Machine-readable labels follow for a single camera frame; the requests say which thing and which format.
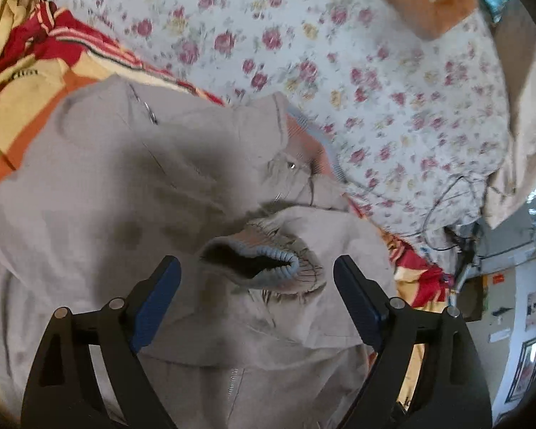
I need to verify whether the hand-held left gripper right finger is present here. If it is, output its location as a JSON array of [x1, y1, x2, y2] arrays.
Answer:
[[333, 255, 493, 429]]

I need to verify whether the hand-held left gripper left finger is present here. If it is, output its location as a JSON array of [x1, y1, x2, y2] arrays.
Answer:
[[21, 256, 182, 429]]

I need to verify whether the beige zip jacket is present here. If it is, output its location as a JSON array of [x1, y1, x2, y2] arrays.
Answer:
[[0, 75, 398, 429]]

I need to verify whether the tripod stand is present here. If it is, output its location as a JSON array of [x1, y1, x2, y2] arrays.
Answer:
[[444, 223, 483, 307]]

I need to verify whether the white floral quilt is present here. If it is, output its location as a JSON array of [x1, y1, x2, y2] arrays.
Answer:
[[40, 0, 510, 237]]

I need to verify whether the orange red patterned bedsheet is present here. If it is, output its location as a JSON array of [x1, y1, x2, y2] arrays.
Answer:
[[0, 0, 447, 429]]

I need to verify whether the beige cloth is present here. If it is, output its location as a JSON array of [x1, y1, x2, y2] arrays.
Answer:
[[482, 4, 536, 230]]

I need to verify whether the orange plush pillow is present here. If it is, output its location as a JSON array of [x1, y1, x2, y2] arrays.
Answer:
[[357, 0, 478, 41]]

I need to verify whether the black cable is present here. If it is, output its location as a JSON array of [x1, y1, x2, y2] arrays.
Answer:
[[422, 174, 487, 251]]

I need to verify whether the framed wall picture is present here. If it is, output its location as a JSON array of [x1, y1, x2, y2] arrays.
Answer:
[[505, 334, 536, 405]]

